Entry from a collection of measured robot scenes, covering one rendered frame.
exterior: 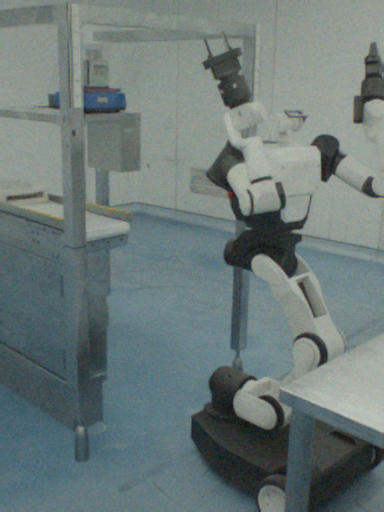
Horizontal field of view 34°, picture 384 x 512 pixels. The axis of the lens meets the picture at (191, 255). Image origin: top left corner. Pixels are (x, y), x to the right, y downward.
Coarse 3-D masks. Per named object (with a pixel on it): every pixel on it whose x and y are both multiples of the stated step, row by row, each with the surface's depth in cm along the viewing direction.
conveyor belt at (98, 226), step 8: (32, 208) 284; (40, 208) 284; (48, 208) 284; (56, 208) 285; (24, 216) 269; (88, 216) 270; (96, 216) 271; (104, 216) 271; (48, 224) 257; (88, 224) 256; (96, 224) 256; (104, 224) 257; (112, 224) 257; (120, 224) 259; (88, 232) 247; (96, 232) 249; (104, 232) 252; (112, 232) 255; (120, 232) 258; (128, 232) 262; (88, 240) 248
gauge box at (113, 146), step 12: (96, 132) 256; (108, 132) 251; (120, 132) 246; (132, 132) 250; (96, 144) 258; (108, 144) 252; (120, 144) 247; (132, 144) 251; (96, 156) 259; (108, 156) 253; (120, 156) 248; (132, 156) 253; (108, 168) 255; (120, 168) 250; (132, 168) 254
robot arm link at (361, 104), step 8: (376, 88) 223; (360, 96) 226; (368, 96) 224; (376, 96) 223; (360, 104) 226; (368, 104) 223; (376, 104) 221; (360, 112) 225; (368, 112) 221; (376, 112) 220; (360, 120) 225; (368, 120) 225; (376, 120) 223
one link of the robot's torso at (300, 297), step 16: (256, 256) 232; (256, 272) 233; (272, 272) 228; (304, 272) 237; (272, 288) 230; (288, 288) 225; (304, 288) 235; (320, 288) 233; (288, 304) 229; (304, 304) 225; (320, 304) 231; (288, 320) 231; (304, 320) 226; (320, 320) 226; (304, 336) 226; (320, 336) 223; (336, 336) 227; (320, 352) 221; (336, 352) 225
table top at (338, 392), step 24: (336, 360) 147; (360, 360) 147; (288, 384) 135; (312, 384) 135; (336, 384) 136; (360, 384) 136; (312, 408) 129; (336, 408) 126; (360, 408) 126; (360, 432) 121
